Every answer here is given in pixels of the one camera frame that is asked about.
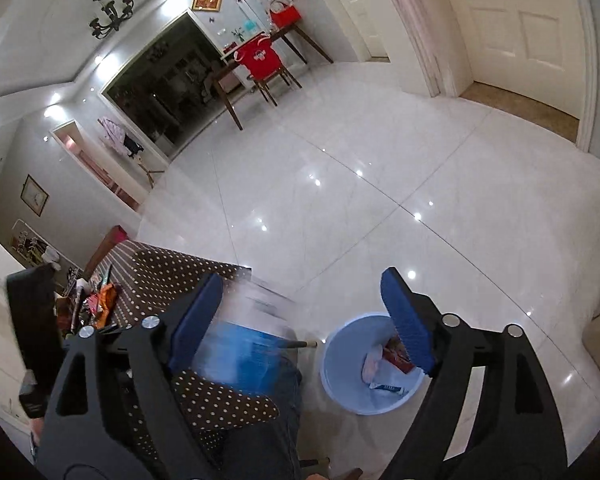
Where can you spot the small framed wall picture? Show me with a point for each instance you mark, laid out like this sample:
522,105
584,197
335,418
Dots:
34,196

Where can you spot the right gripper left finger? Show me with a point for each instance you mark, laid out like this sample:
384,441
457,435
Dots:
113,414

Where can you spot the red upholstered bench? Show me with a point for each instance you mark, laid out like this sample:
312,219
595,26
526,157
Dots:
115,236

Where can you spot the black chandelier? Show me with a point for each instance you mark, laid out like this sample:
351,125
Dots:
115,17

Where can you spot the cream panel door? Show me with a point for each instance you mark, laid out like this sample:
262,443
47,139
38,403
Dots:
529,47

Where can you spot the red covered dining chair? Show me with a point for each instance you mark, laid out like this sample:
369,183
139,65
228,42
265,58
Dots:
264,64

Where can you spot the white far door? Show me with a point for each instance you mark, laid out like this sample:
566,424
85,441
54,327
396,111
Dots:
357,11

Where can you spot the light blue trash bin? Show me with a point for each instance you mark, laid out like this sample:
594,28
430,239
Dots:
355,373

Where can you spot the dark wooden dining table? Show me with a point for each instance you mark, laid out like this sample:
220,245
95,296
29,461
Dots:
281,34

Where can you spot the coat rack with clothes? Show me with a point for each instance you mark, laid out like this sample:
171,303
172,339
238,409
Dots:
117,139

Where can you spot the brown polka dot tablecloth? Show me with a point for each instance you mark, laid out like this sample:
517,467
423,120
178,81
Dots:
158,281

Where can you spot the pink door curtain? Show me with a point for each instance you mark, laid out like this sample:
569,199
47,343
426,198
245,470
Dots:
415,20

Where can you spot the red handbag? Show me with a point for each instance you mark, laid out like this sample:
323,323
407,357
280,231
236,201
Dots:
283,14

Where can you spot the orange plastic wrapper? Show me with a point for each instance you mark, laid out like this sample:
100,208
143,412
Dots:
102,303

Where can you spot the trash inside bin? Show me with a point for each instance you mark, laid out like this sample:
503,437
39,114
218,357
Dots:
386,367

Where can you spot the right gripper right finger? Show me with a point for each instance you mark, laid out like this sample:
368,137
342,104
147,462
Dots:
489,411

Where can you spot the blue white cardboard box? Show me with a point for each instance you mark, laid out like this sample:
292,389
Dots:
244,345

